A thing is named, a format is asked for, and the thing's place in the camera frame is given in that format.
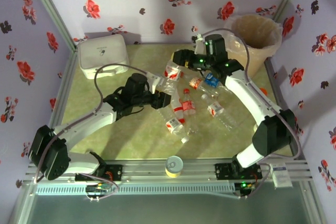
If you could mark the crushed clear bottle red-white label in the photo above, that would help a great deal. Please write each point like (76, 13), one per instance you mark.
(172, 73)

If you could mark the white paper tag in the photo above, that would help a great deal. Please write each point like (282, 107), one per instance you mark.
(281, 178)

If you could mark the clear bottle red band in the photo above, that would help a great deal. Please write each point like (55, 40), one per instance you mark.
(178, 110)

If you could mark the clear plastic bin liner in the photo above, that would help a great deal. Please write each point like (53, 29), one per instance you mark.
(231, 43)

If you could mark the aluminium side rail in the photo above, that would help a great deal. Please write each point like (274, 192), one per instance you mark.
(63, 90)

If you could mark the yellow tin can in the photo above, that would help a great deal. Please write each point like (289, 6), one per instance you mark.
(173, 166)

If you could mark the beige round waste bin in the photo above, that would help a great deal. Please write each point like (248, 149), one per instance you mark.
(258, 64)

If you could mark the small bottle orange cap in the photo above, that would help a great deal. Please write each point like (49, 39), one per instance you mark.
(263, 91)

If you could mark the ribbed clear bottle white label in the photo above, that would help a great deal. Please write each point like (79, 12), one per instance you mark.
(215, 108)

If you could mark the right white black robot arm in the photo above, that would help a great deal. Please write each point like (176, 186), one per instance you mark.
(246, 93)

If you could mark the clear bottle white cap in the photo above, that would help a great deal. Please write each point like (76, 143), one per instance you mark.
(172, 125)

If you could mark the green circuit board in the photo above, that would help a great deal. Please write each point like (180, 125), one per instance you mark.
(98, 188)

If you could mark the clear bottle blue label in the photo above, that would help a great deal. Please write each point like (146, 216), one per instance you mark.
(211, 80)

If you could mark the small cola bottle red cap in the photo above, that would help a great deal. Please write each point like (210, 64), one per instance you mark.
(188, 106)

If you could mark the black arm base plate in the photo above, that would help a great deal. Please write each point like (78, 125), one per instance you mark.
(115, 171)
(223, 171)

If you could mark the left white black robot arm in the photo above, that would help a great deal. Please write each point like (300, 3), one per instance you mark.
(86, 124)

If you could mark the white zipped case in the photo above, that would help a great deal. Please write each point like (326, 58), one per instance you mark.
(102, 53)

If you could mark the black controller box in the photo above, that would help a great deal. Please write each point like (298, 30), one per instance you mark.
(244, 185)

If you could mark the clear bottle orange-red label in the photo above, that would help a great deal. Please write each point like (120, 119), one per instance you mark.
(195, 82)

